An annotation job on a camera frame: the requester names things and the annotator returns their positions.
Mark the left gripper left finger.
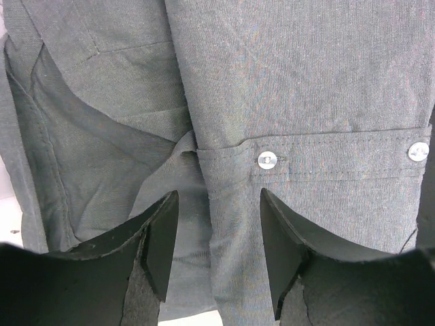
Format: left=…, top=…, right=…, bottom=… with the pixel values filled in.
left=1, top=192, right=179, bottom=325

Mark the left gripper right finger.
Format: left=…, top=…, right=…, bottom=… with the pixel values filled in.
left=260, top=189, right=434, bottom=325

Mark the grey long sleeve shirt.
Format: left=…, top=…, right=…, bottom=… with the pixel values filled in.
left=1, top=1, right=434, bottom=325

